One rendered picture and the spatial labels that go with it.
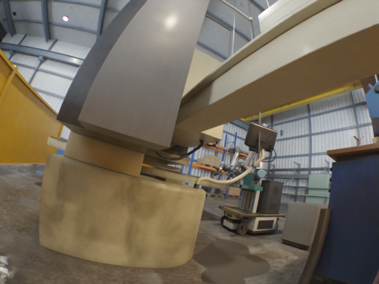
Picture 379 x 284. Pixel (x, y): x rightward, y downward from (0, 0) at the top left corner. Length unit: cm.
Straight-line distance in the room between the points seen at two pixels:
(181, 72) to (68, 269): 113
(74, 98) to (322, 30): 89
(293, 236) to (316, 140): 924
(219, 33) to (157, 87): 845
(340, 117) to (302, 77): 1051
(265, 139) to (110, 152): 134
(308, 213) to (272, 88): 171
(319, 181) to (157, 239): 589
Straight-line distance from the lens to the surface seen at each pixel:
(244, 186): 241
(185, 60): 69
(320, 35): 53
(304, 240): 216
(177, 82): 62
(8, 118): 242
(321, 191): 642
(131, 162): 103
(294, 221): 219
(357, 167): 112
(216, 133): 142
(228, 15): 855
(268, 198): 252
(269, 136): 164
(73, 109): 70
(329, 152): 112
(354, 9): 57
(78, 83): 74
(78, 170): 96
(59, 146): 238
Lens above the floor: 66
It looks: 13 degrees up
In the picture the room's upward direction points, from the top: 12 degrees clockwise
